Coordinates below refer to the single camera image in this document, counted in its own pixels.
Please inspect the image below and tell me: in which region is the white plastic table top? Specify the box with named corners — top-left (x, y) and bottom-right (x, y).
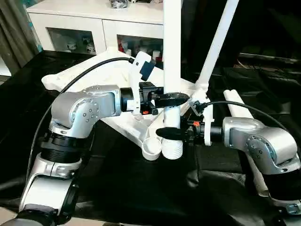
top-left (41, 47), bottom-right (213, 161)

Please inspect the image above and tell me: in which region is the white plastic table leg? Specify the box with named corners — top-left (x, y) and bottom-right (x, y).
top-left (230, 89), bottom-right (255, 119)
top-left (223, 90), bottom-right (271, 198)
top-left (190, 0), bottom-right (239, 97)
top-left (162, 0), bottom-right (184, 160)

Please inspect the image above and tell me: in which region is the black work mat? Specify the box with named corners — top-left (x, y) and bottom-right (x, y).
top-left (0, 49), bottom-right (301, 226)

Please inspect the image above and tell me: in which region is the grey crumpled bundle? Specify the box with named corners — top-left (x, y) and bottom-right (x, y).
top-left (109, 0), bottom-right (129, 9)

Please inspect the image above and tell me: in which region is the white sideboard with glass doors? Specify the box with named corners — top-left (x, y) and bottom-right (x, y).
top-left (26, 0), bottom-right (183, 62)

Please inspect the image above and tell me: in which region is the grey metal rod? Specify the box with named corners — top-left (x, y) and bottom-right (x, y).
top-left (237, 53), bottom-right (301, 65)

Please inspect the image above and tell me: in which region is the black backdrop cloth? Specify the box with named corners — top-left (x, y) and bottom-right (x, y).
top-left (180, 0), bottom-right (301, 69)

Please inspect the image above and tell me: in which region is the grey curtain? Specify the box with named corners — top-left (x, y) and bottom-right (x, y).
top-left (0, 0), bottom-right (44, 76)

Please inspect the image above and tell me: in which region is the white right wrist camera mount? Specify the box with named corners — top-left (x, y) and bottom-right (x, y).
top-left (180, 98), bottom-right (216, 146)

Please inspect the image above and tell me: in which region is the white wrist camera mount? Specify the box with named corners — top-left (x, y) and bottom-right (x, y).
top-left (128, 51), bottom-right (157, 116)
top-left (180, 98), bottom-right (216, 146)

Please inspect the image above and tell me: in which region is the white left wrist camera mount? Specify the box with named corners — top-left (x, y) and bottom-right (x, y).
top-left (128, 51), bottom-right (157, 116)

